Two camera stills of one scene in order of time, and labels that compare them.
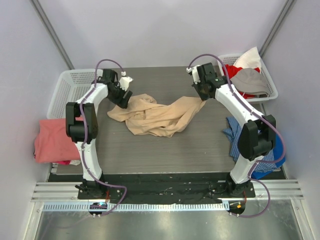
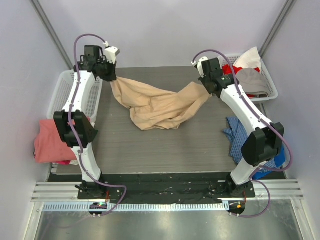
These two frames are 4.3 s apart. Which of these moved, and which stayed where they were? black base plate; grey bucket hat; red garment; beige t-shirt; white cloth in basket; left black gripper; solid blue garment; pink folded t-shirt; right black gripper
Moved: beige t-shirt; right black gripper; left black gripper
Stayed: white cloth in basket; pink folded t-shirt; black base plate; solid blue garment; grey bucket hat; red garment
